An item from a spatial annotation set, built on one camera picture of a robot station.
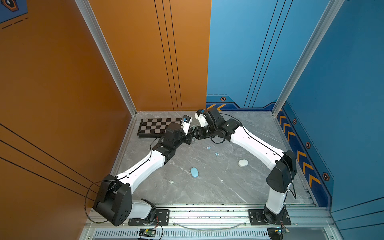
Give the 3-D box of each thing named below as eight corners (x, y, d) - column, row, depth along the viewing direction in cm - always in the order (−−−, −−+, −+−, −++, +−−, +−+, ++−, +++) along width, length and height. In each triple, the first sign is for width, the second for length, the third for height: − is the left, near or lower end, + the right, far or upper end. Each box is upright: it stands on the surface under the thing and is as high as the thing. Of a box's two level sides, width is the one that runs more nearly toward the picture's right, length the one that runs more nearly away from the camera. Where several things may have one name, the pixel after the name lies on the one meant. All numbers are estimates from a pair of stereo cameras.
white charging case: (238, 167, 93) (239, 165, 90) (237, 161, 95) (238, 159, 93) (248, 167, 93) (249, 165, 90) (246, 161, 95) (248, 159, 93)
